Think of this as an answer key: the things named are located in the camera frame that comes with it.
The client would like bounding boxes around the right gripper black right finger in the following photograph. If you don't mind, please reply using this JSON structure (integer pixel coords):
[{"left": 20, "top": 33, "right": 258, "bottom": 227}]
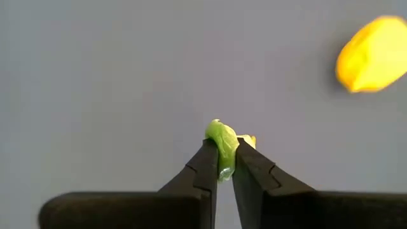
[{"left": 231, "top": 137, "right": 407, "bottom": 229}]

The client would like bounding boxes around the yellow blocky toy fruit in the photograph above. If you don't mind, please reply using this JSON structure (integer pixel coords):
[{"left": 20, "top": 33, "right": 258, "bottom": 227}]
[{"left": 335, "top": 15, "right": 407, "bottom": 94}]

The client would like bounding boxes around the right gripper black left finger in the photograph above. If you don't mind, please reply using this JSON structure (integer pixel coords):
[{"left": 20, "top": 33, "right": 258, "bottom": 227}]
[{"left": 37, "top": 139, "right": 220, "bottom": 229}]

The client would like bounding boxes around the green round toy vegetable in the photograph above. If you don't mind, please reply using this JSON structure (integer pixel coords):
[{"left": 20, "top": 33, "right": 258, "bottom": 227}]
[{"left": 204, "top": 118, "right": 257, "bottom": 183}]

